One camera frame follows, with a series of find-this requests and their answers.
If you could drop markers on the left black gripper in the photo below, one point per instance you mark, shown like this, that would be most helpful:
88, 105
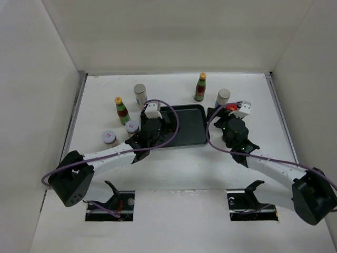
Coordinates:
165, 125

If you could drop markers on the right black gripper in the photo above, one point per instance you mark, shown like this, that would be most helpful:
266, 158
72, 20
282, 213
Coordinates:
218, 124

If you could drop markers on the red-lid sauce jar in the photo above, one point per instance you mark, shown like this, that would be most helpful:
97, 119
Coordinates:
232, 107

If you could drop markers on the silver-lid blue jar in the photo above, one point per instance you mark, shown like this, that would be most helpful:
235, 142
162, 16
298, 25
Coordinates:
223, 97

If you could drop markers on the green sauce bottle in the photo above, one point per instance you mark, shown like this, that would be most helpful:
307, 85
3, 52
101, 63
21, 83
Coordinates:
121, 110
200, 87

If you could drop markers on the silver-lid spice jar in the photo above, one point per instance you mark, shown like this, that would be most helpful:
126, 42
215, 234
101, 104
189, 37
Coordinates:
140, 95

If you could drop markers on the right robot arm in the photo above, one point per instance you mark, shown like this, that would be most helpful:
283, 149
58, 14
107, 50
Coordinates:
311, 195

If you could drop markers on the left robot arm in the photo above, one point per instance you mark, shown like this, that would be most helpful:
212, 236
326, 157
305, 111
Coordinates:
71, 180

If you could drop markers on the black plastic tray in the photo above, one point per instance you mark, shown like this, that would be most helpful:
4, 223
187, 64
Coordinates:
192, 119

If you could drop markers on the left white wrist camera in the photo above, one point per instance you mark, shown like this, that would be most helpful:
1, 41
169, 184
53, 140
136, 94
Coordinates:
152, 110

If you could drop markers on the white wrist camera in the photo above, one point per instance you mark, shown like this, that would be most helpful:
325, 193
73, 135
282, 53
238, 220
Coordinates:
243, 109
152, 110

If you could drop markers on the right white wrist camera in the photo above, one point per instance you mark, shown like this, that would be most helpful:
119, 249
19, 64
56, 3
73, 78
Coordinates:
243, 109

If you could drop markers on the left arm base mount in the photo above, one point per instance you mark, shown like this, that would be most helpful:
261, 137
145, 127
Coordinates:
120, 202

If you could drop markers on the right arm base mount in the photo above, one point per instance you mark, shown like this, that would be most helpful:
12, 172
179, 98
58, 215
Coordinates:
244, 206

